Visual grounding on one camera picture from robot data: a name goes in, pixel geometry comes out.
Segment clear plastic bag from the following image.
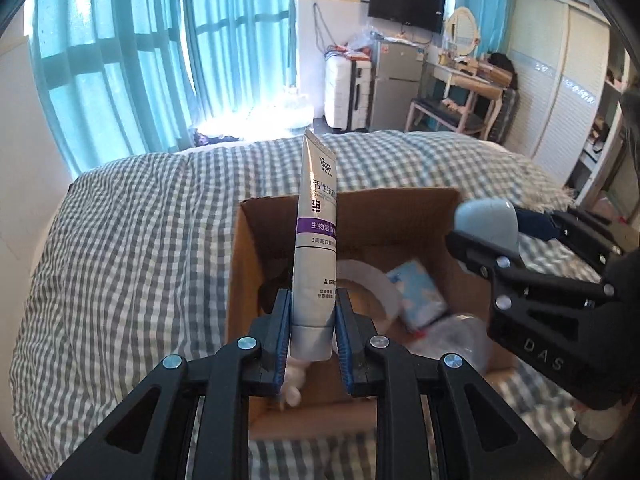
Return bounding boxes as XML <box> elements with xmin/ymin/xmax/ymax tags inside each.
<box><xmin>345</xmin><ymin>27</ymin><xmax>386</xmax><ymax>56</ymax></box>

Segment black wall television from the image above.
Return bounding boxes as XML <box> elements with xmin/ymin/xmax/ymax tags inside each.
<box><xmin>368</xmin><ymin>0</ymin><xmax>447</xmax><ymax>35</ymax></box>

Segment narrow teal curtain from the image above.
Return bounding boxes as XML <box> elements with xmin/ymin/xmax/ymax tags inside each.
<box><xmin>182</xmin><ymin>0</ymin><xmax>296</xmax><ymax>131</ymax></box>

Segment wide teal curtain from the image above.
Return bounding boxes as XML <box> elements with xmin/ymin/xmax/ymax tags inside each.
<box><xmin>27</xmin><ymin>0</ymin><xmax>201</xmax><ymax>176</ymax></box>

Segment blue cloud tissue packet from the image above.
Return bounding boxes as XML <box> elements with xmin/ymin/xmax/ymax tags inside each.
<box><xmin>385</xmin><ymin>259</ymin><xmax>448</xmax><ymax>333</ymax></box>

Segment person's right hand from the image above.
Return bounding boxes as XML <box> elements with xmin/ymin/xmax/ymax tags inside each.
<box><xmin>570</xmin><ymin>402</ymin><xmax>631</xmax><ymax>457</ymax></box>

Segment white slatted wardrobe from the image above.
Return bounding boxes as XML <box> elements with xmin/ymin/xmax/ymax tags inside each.
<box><xmin>510</xmin><ymin>0</ymin><xmax>626</xmax><ymax>196</ymax></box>

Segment grey checkered blanket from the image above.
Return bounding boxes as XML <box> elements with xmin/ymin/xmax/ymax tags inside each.
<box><xmin>10</xmin><ymin>127</ymin><xmax>626</xmax><ymax>480</ymax></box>

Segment small white bottle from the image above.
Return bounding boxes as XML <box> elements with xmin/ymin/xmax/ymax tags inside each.
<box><xmin>282</xmin><ymin>357</ymin><xmax>308</xmax><ymax>408</ymax></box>

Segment white oval mirror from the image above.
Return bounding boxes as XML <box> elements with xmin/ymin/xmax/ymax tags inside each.
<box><xmin>446</xmin><ymin>6</ymin><xmax>478</xmax><ymax>58</ymax></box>

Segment cardboard box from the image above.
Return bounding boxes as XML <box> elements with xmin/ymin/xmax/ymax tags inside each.
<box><xmin>225</xmin><ymin>187</ymin><xmax>523</xmax><ymax>441</ymax></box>

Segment dark cloth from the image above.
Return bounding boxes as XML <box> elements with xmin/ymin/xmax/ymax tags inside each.
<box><xmin>192</xmin><ymin>130</ymin><xmax>241</xmax><ymax>146</ymax></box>

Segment clear cotton swab jar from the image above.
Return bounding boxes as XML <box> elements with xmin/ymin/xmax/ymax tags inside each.
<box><xmin>415</xmin><ymin>312</ymin><xmax>493</xmax><ymax>376</ymax></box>

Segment white tape ring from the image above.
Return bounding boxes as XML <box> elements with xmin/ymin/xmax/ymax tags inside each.
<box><xmin>335</xmin><ymin>259</ymin><xmax>401</xmax><ymax>321</ymax></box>

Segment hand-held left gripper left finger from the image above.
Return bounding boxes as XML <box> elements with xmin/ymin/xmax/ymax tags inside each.
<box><xmin>50</xmin><ymin>289</ymin><xmax>292</xmax><ymax>480</ymax></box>

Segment red items on suitcase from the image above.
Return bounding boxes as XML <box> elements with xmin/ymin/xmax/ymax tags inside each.
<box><xmin>325</xmin><ymin>45</ymin><xmax>371</xmax><ymax>61</ymax></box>

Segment silver mini fridge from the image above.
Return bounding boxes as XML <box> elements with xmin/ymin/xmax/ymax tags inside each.
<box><xmin>367</xmin><ymin>40</ymin><xmax>428</xmax><ymax>133</ymax></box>

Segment dark suitcase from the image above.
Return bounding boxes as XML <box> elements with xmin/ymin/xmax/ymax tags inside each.
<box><xmin>492</xmin><ymin>87</ymin><xmax>521</xmax><ymax>146</ymax></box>

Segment white open shelf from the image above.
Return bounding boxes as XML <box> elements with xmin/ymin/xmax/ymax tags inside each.
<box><xmin>575</xmin><ymin>60</ymin><xmax>640</xmax><ymax>211</ymax></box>

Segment white dressing table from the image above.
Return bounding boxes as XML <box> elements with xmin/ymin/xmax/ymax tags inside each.
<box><xmin>432</xmin><ymin>62</ymin><xmax>506</xmax><ymax>141</ymax></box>

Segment clear water jug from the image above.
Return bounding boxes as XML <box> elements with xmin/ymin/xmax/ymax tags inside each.
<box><xmin>277</xmin><ymin>87</ymin><xmax>313</xmax><ymax>128</ymax></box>

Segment brown box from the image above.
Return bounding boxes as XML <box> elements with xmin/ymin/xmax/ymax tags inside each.
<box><xmin>462</xmin><ymin>57</ymin><xmax>501</xmax><ymax>81</ymax></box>

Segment black bag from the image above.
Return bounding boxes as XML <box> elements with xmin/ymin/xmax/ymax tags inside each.
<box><xmin>487</xmin><ymin>51</ymin><xmax>516</xmax><ymax>86</ymax></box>

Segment light blue case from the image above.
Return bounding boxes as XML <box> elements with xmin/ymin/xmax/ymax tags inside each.
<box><xmin>454</xmin><ymin>199</ymin><xmax>521</xmax><ymax>251</ymax></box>

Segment silver toothpaste tube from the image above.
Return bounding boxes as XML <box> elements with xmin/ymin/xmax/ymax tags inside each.
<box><xmin>289</xmin><ymin>129</ymin><xmax>341</xmax><ymax>361</ymax></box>

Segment white suitcase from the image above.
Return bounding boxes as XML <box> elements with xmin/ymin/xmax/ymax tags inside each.
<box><xmin>324</xmin><ymin>57</ymin><xmax>376</xmax><ymax>131</ymax></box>

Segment wall cable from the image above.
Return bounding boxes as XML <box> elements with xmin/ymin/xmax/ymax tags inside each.
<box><xmin>312</xmin><ymin>2</ymin><xmax>331</xmax><ymax>56</ymax></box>

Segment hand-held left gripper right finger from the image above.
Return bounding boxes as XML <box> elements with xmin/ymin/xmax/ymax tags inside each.
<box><xmin>337</xmin><ymin>289</ymin><xmax>571</xmax><ymax>480</ymax></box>

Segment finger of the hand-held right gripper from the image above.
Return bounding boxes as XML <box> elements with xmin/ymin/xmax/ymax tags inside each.
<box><xmin>446</xmin><ymin>230</ymin><xmax>618</xmax><ymax>311</ymax></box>
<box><xmin>517</xmin><ymin>208</ymin><xmax>623</xmax><ymax>266</ymax></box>

